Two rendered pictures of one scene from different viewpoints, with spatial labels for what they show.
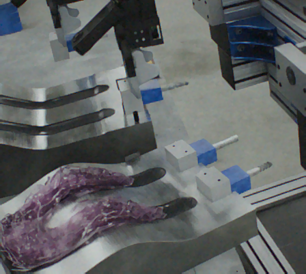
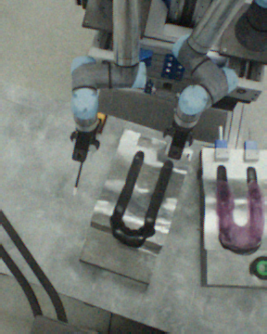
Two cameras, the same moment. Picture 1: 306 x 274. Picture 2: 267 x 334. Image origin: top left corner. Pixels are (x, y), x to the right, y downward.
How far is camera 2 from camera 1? 1.75 m
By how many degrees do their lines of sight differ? 55
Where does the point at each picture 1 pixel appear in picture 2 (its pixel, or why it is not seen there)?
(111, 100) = (157, 156)
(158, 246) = not seen: outside the picture
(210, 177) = (252, 155)
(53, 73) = (44, 161)
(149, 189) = (231, 177)
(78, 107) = (148, 173)
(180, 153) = (226, 154)
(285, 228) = (117, 112)
